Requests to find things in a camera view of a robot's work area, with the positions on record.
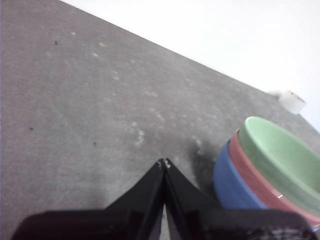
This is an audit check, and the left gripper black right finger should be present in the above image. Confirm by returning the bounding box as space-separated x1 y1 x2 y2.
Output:
164 157 319 240

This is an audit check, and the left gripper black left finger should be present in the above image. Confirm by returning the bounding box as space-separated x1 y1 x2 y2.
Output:
11 159 167 240

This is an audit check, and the red ribbed bowl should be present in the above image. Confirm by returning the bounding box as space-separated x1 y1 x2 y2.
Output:
228 128 320 226

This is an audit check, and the green ribbed bowl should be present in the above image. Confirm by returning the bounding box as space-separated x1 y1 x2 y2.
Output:
237 116 320 216

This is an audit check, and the blue ribbed bowl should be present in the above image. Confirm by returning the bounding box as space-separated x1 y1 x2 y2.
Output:
212 139 320 233

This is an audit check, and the small white box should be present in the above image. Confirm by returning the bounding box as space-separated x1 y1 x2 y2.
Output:
268 89 308 116

